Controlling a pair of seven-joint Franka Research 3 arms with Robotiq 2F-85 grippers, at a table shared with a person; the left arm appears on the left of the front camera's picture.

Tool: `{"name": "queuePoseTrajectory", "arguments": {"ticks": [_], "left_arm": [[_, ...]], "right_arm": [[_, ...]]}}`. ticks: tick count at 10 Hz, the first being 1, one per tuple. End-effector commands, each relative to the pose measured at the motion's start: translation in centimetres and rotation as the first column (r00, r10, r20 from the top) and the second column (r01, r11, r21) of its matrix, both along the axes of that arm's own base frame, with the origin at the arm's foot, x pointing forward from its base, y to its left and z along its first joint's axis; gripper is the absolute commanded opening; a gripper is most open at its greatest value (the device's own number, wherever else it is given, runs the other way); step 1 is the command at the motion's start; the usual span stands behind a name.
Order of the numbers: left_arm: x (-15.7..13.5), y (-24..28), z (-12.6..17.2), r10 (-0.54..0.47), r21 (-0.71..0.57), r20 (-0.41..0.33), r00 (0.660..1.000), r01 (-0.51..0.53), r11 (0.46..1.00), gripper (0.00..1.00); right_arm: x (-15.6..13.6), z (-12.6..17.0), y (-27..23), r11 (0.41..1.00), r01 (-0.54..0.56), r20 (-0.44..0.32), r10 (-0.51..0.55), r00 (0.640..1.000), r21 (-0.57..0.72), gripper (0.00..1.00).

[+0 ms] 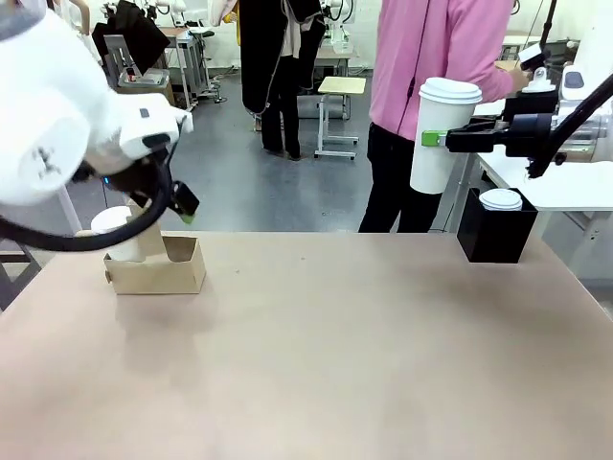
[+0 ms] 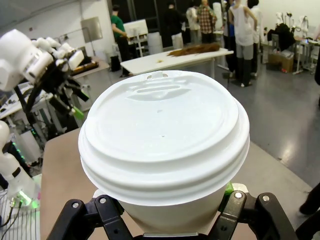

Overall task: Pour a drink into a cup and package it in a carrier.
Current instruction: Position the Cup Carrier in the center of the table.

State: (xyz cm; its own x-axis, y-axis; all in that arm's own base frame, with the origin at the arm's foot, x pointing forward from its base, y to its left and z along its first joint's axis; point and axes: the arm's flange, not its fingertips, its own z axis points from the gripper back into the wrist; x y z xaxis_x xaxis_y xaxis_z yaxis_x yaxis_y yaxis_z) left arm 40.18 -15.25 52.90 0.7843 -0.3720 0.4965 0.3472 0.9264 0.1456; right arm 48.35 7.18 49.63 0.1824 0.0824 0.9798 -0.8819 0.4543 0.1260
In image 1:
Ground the black arm cable sleeve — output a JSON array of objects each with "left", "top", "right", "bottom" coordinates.
[
  {"left": 0, "top": 143, "right": 181, "bottom": 253},
  {"left": 525, "top": 71, "right": 613, "bottom": 181}
]

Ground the person in pink hoodie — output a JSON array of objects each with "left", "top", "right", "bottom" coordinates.
[{"left": 357, "top": 0, "right": 533, "bottom": 235}]

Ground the black right arm cable sleeve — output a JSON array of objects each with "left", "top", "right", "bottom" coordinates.
[{"left": 525, "top": 71, "right": 613, "bottom": 181}]

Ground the black hanging cloth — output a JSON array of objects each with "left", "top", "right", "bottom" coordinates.
[{"left": 91, "top": 0, "right": 171, "bottom": 78}]

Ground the person's right hand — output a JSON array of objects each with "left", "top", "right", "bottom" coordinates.
[{"left": 507, "top": 65, "right": 531, "bottom": 95}]

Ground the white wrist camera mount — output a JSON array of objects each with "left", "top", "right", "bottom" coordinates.
[
  {"left": 168, "top": 107, "right": 195, "bottom": 135},
  {"left": 517, "top": 45, "right": 557, "bottom": 95}
]

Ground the open white paper cup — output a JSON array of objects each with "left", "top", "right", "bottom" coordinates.
[{"left": 89, "top": 205, "right": 145, "bottom": 264}]

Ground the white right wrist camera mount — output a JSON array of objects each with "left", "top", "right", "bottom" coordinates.
[{"left": 517, "top": 45, "right": 557, "bottom": 95}]

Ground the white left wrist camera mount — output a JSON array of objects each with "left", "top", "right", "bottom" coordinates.
[{"left": 168, "top": 107, "right": 195, "bottom": 135}]

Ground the person in black clothes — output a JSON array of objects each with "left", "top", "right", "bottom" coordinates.
[{"left": 238, "top": 0, "right": 328, "bottom": 162}]

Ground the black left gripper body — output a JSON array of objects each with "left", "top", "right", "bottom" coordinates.
[{"left": 109, "top": 155, "right": 171, "bottom": 205}]

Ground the black stand pole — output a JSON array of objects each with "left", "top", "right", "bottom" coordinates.
[{"left": 539, "top": 0, "right": 559, "bottom": 52}]

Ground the black square box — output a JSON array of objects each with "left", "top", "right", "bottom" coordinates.
[{"left": 456, "top": 186, "right": 539, "bottom": 264}]

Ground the black left arm cable sleeve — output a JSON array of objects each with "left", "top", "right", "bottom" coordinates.
[{"left": 0, "top": 143, "right": 181, "bottom": 253}]

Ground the short white lidded cup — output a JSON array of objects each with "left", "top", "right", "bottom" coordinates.
[{"left": 478, "top": 188, "right": 524, "bottom": 212}]

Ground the small wooden top side table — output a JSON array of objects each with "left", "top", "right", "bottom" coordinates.
[{"left": 313, "top": 75, "right": 368, "bottom": 162}]

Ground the brown cardboard cup carrier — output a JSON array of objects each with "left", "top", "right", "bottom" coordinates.
[{"left": 102, "top": 200, "right": 208, "bottom": 295}]

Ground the large white table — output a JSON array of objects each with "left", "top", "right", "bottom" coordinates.
[{"left": 471, "top": 103, "right": 613, "bottom": 215}]

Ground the tall white lidded paper cup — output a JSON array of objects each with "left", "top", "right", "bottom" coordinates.
[{"left": 409, "top": 76, "right": 484, "bottom": 196}]

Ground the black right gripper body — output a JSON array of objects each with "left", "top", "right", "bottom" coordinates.
[{"left": 505, "top": 113, "right": 559, "bottom": 158}]

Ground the white desk with metal legs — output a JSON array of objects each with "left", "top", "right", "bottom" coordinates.
[{"left": 157, "top": 26, "right": 221, "bottom": 104}]

